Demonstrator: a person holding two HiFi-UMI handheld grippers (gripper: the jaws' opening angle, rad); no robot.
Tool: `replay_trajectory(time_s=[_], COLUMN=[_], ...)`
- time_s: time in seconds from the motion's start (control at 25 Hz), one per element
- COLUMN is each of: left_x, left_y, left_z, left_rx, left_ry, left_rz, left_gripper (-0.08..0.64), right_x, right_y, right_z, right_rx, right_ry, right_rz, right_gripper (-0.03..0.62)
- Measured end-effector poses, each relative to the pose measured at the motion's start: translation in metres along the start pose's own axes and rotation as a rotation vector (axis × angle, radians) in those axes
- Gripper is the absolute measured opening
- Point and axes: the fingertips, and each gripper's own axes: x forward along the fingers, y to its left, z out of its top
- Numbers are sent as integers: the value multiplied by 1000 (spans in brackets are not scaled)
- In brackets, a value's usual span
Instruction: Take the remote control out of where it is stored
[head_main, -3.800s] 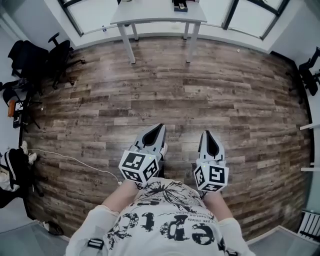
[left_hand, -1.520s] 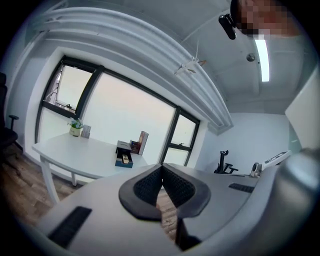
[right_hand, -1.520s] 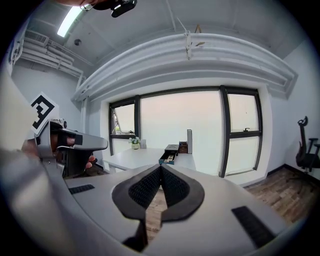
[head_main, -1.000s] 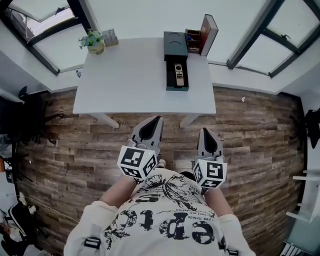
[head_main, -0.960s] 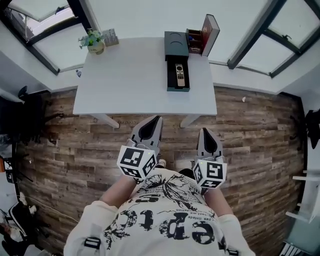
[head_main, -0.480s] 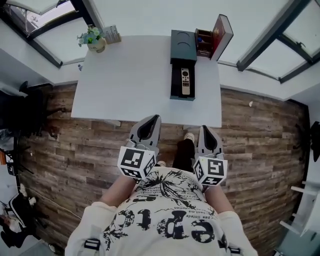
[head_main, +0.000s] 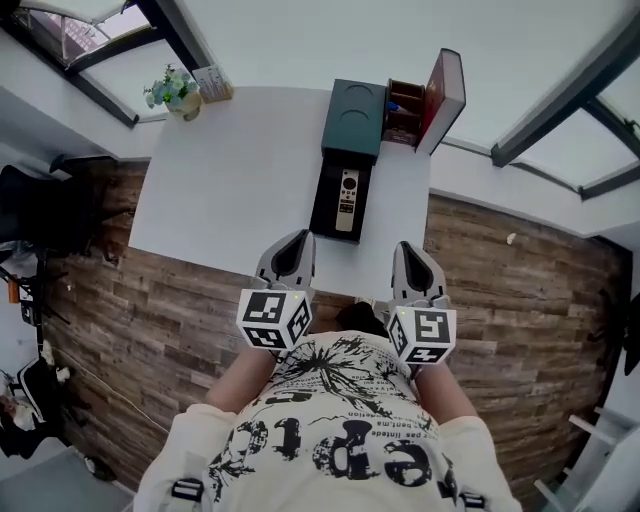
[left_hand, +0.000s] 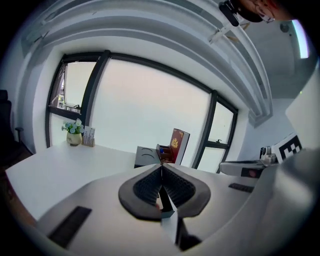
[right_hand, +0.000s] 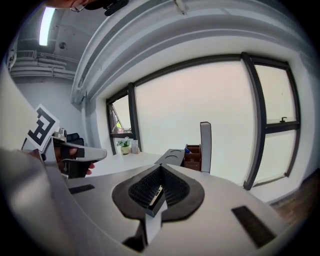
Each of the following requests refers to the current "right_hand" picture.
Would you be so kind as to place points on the silver gripper camera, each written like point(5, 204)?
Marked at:
point(61, 133)

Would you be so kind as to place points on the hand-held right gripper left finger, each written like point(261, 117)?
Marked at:
point(100, 200)

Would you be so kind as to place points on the large white duct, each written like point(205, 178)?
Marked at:
point(150, 37)

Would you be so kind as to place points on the white table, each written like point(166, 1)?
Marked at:
point(130, 162)

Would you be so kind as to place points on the person's white shirt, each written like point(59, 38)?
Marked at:
point(12, 112)

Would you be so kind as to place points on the black-framed window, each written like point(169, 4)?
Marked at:
point(195, 112)

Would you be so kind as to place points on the round smoke detector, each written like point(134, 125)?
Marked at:
point(62, 45)

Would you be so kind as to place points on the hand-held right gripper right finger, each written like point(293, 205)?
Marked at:
point(225, 212)

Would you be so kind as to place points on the black head camera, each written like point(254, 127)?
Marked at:
point(116, 7)

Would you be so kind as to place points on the brown cardboard organiser box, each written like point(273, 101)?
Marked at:
point(193, 157)

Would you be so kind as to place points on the person's left hand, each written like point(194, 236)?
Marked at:
point(73, 151)

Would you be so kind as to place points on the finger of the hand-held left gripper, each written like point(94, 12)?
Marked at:
point(95, 153)

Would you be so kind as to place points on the white ceiling pipes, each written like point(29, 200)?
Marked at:
point(42, 65)

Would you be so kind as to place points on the small white card holder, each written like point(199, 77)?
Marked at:
point(135, 147)

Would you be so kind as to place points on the blue pen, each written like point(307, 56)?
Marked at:
point(188, 150)

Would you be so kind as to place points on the person's glasses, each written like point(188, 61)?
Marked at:
point(78, 8)

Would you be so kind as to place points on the white duct hanger bracket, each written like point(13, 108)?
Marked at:
point(180, 6)

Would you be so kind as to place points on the long ceiling light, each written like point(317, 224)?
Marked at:
point(46, 25)

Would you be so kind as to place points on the black office chair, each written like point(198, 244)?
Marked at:
point(75, 138)

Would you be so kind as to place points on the black tray with round recesses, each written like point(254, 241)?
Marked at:
point(171, 156)

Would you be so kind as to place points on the small potted plant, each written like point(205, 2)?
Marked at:
point(124, 146)

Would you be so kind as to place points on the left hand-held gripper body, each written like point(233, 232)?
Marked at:
point(41, 127)

